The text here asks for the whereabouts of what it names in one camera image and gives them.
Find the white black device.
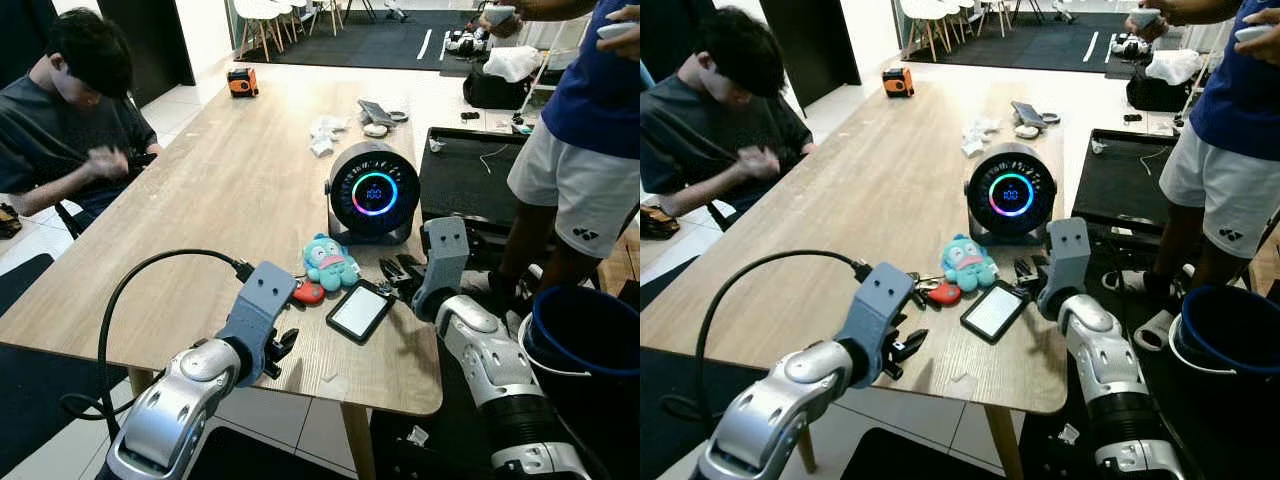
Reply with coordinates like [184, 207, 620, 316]
[445, 28, 491, 58]
[1110, 30, 1151, 61]

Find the black open case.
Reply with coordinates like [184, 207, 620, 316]
[418, 127, 536, 251]
[1070, 128, 1186, 251]

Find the standing person left hand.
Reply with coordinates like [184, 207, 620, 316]
[1235, 6, 1280, 67]
[600, 4, 641, 61]

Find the blue plush toy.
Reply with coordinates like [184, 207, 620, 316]
[303, 233, 361, 293]
[940, 233, 999, 293]

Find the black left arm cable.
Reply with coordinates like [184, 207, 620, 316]
[660, 248, 874, 436]
[58, 248, 256, 441]

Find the white chair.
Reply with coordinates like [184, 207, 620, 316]
[270, 0, 311, 46]
[898, 0, 951, 61]
[232, 0, 286, 61]
[940, 0, 979, 41]

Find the round black fan with display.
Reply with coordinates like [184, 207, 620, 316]
[965, 142, 1058, 246]
[325, 140, 421, 246]

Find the grey phone stand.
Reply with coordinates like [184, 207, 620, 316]
[1010, 100, 1061, 128]
[357, 99, 409, 127]

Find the seated person in grey shirt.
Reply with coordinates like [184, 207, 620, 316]
[0, 8, 161, 219]
[640, 8, 816, 219]

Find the black card holder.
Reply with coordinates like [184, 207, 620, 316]
[326, 279, 397, 346]
[960, 280, 1031, 346]

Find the standing person right hand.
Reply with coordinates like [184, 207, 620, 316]
[478, 0, 547, 39]
[1125, 0, 1186, 43]

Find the standing person in blue shirt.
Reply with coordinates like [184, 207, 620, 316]
[478, 0, 641, 301]
[1125, 0, 1280, 301]

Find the white crumpled tissue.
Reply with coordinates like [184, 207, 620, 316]
[308, 115, 349, 158]
[962, 117, 1001, 158]

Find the black bag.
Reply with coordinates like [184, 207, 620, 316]
[463, 68, 536, 111]
[1127, 65, 1196, 113]

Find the black floor mat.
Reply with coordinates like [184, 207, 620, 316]
[0, 345, 131, 476]
[240, 8, 501, 73]
[190, 425, 341, 480]
[640, 345, 721, 480]
[840, 428, 1001, 480]
[905, 10, 1141, 71]

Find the blue bucket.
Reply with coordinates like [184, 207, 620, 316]
[515, 283, 641, 480]
[1168, 285, 1280, 480]

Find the white plastic bag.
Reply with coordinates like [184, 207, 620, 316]
[1145, 48, 1204, 86]
[483, 45, 543, 84]

